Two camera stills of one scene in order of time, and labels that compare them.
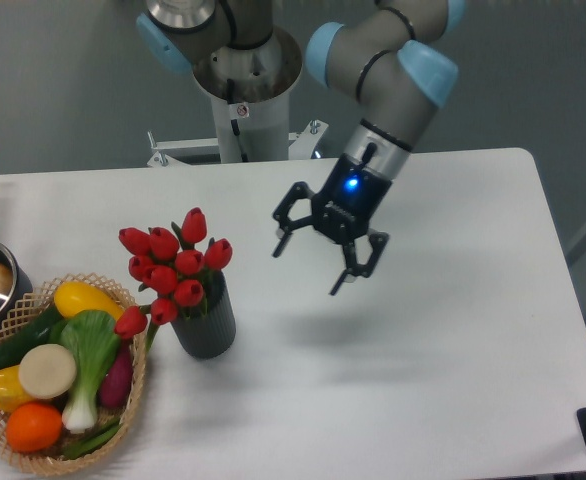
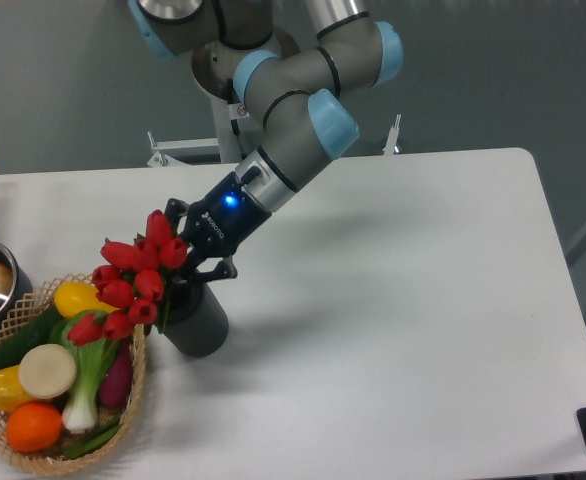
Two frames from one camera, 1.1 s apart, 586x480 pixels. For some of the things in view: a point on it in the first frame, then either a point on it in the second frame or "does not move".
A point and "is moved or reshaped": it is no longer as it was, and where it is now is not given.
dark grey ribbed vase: (213, 334) is moved or reshaped
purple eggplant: (115, 386) does not move
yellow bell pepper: (5, 389) does not move
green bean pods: (84, 447) does not move
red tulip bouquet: (172, 270) is moved or reshaped
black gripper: (341, 210) -> (219, 222)
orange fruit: (33, 426) does not move
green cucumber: (11, 350) does not move
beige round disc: (47, 371) does not move
